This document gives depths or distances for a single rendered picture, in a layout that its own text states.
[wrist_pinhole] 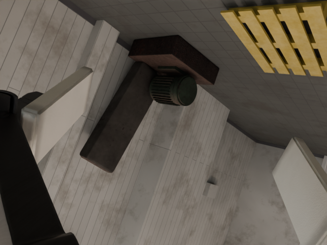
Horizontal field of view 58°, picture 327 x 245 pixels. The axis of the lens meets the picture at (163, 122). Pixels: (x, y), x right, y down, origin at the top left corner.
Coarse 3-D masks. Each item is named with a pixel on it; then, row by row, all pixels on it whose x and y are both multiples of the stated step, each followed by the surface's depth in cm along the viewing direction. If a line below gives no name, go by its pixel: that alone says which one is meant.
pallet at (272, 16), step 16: (224, 16) 254; (240, 16) 250; (256, 16) 241; (272, 16) 231; (288, 16) 224; (304, 16) 221; (320, 16) 211; (240, 32) 271; (256, 32) 262; (272, 32) 253; (304, 32) 237; (320, 32) 230; (256, 48) 291; (272, 48) 280; (288, 48) 270; (304, 48) 261; (320, 48) 252; (272, 64) 319; (288, 64) 306; (304, 64) 296; (320, 64) 287
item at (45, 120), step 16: (64, 80) 15; (80, 80) 16; (48, 96) 13; (64, 96) 14; (80, 96) 17; (32, 112) 12; (48, 112) 13; (64, 112) 15; (80, 112) 18; (32, 128) 12; (48, 128) 13; (64, 128) 16; (32, 144) 12; (48, 144) 14
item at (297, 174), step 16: (288, 144) 18; (304, 144) 18; (288, 160) 18; (304, 160) 16; (288, 176) 17; (304, 176) 16; (320, 176) 14; (288, 192) 17; (304, 192) 15; (320, 192) 14; (288, 208) 16; (304, 208) 15; (320, 208) 13; (304, 224) 14; (320, 224) 13; (304, 240) 14; (320, 240) 13
